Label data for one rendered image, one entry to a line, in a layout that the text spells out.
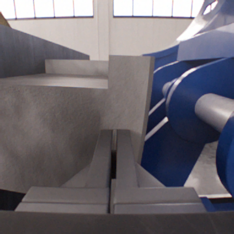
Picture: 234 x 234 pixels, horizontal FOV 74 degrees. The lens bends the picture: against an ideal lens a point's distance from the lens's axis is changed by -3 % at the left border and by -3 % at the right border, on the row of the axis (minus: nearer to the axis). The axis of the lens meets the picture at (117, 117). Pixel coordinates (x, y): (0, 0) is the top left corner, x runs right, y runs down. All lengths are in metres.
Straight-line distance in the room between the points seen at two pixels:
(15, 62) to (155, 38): 9.28
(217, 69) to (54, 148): 0.51
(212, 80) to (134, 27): 8.88
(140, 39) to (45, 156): 9.20
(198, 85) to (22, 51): 0.46
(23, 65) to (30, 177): 0.16
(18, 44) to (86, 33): 9.12
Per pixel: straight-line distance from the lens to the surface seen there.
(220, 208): 2.69
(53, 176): 0.20
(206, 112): 0.51
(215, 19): 2.39
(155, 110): 0.74
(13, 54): 0.26
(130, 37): 9.27
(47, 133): 0.17
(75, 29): 9.51
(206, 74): 0.56
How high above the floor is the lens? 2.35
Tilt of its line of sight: 18 degrees down
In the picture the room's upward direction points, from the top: straight up
